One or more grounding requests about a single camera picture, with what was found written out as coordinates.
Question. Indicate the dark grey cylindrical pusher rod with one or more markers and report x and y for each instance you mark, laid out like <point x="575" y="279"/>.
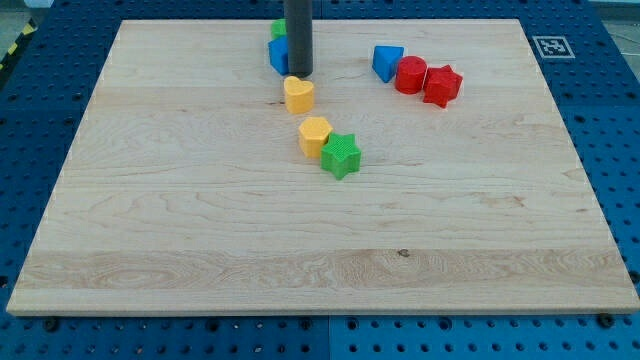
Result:
<point x="298" y="18"/>

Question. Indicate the yellow heart block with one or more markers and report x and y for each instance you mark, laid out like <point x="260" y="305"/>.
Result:
<point x="299" y="95"/>

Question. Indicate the green block behind cube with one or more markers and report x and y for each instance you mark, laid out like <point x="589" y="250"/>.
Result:
<point x="278" y="28"/>

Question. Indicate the blue cube block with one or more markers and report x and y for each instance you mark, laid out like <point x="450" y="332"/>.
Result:
<point x="278" y="55"/>

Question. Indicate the blue triangle block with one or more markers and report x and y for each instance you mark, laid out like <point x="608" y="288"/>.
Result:
<point x="385" y="60"/>

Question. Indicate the yellow hexagon block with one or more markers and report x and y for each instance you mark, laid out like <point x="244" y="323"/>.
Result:
<point x="313" y="135"/>

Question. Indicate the red cylinder block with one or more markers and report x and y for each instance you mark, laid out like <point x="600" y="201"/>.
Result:
<point x="410" y="74"/>

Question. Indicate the green star block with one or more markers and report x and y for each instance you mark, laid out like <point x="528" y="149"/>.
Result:
<point x="340" y="155"/>

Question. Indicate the red star block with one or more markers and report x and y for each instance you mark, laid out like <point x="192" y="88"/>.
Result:
<point x="441" y="85"/>

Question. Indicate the white fiducial marker tag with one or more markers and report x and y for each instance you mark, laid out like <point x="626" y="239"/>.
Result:
<point x="553" y="47"/>

